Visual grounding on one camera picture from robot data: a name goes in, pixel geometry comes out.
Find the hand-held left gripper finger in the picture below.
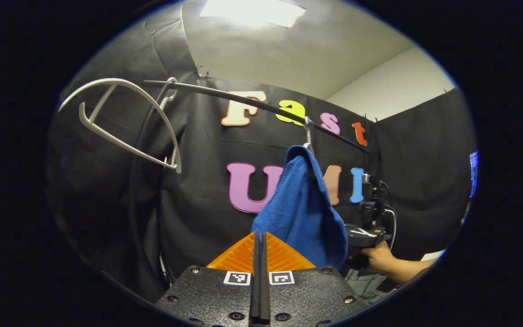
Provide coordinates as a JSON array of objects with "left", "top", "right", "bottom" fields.
[
  {"left": 261, "top": 232, "right": 371, "bottom": 327},
  {"left": 155, "top": 232, "right": 262, "bottom": 327}
]

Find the ceiling light panel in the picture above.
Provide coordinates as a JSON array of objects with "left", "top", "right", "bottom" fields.
[{"left": 199, "top": 0, "right": 307, "bottom": 29}]

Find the black backdrop cloth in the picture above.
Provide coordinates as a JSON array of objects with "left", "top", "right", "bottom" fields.
[{"left": 46, "top": 2, "right": 478, "bottom": 302}]

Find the white shirt hanger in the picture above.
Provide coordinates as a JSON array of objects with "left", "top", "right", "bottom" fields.
[{"left": 302, "top": 116, "right": 315, "bottom": 153}]

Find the blue corduroy shirt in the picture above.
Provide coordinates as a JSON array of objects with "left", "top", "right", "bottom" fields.
[{"left": 251, "top": 145, "right": 349, "bottom": 269}]

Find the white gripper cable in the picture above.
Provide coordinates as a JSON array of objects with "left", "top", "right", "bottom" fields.
[{"left": 382, "top": 204, "right": 399, "bottom": 253}]

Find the empty white hanger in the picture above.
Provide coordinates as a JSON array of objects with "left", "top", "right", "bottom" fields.
[{"left": 57, "top": 77, "right": 183, "bottom": 174}]

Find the blue lit screen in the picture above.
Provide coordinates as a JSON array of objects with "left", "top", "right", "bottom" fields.
[{"left": 469, "top": 151, "right": 479, "bottom": 199}]

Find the grey checked cloth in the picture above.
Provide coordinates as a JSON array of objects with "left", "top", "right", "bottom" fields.
[{"left": 344, "top": 268, "right": 391, "bottom": 302}]

